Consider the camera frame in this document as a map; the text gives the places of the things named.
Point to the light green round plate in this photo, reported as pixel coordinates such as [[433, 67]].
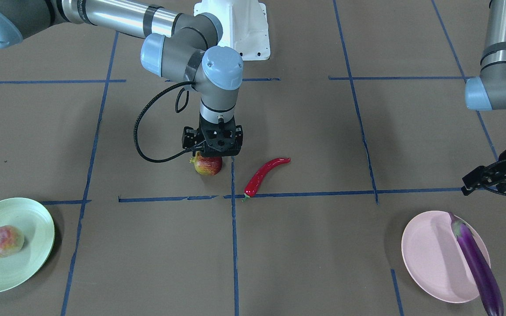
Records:
[[37, 227]]

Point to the red chili pepper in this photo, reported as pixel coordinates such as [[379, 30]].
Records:
[[256, 180]]

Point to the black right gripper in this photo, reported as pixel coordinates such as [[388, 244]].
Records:
[[188, 137]]

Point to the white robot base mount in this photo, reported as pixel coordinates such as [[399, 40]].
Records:
[[245, 26]]

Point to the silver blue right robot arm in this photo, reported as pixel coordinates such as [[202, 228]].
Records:
[[178, 47]]

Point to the purple eggplant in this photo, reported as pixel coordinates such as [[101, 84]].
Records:
[[482, 274]]

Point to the red yellow pomegranate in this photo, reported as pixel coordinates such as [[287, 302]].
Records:
[[206, 166]]

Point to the pink yellow peach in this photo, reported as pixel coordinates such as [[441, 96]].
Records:
[[11, 240]]

